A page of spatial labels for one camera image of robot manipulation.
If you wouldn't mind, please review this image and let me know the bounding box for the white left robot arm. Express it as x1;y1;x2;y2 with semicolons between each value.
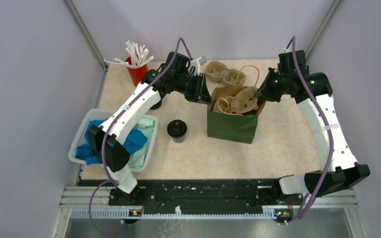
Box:
87;52;212;205

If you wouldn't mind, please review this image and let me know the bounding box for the mint green cloth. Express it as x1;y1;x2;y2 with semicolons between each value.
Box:
129;117;155;169

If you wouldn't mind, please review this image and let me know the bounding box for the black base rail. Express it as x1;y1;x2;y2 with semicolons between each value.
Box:
78;178;305;207

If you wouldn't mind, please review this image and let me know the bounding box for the blue cloth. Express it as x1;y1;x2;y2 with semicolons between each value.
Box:
75;118;154;168

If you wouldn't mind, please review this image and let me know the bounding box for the green brown paper bag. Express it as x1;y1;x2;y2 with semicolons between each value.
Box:
206;64;267;144

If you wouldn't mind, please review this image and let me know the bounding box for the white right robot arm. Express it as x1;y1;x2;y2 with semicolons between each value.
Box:
254;50;371;204

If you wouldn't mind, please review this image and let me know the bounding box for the black cup lid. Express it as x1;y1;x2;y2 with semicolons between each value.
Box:
167;119;188;138

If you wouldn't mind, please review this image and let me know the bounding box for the white plastic basket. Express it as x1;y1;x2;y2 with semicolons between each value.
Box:
68;109;158;173

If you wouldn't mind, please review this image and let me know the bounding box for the red cup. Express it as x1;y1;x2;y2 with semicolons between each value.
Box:
127;64;149;87

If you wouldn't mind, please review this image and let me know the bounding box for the white cable duct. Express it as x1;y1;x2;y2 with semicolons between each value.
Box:
70;206;277;220

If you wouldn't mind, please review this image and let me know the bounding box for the black printed coffee cup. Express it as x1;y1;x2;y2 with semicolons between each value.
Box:
172;136;186;143

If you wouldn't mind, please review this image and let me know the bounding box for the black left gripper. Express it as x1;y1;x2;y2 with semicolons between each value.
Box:
174;72;213;105

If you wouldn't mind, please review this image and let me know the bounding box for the cardboard cup carrier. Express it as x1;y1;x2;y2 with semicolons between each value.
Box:
205;61;246;87
226;86;258;114

